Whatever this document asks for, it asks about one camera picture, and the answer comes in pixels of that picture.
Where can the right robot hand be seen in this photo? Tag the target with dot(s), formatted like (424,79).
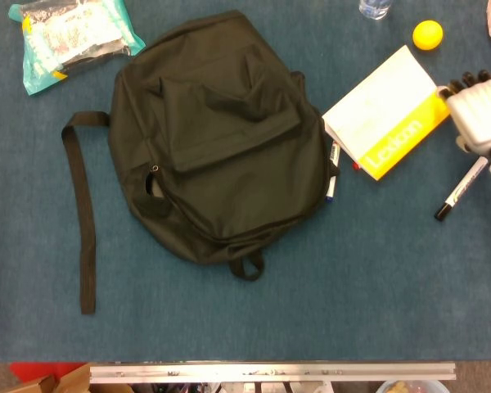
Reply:
(478,110)

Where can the white yellow Lexicon book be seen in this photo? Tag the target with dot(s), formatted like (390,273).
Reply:
(384,110)

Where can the red object under table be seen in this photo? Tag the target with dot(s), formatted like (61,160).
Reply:
(41,368)

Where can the teal snack packet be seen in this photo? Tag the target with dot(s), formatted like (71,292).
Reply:
(65,37)

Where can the yellow ball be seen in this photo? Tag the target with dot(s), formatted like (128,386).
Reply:
(427,35)

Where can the black backpack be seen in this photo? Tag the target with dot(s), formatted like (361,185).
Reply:
(229,155)

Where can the aluminium frame rail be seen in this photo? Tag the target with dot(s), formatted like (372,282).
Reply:
(270,372)

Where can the clear water bottle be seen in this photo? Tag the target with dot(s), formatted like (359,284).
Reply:
(375,9)

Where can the clear plastic tub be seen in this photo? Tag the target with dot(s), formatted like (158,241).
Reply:
(413,387)

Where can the black capped whiteboard marker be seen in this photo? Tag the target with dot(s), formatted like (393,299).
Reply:
(462,186)

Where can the blue capped whiteboard marker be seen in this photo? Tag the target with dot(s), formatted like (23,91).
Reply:
(331,188)

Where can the cardboard box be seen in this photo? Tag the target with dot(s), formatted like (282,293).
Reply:
(61,382)

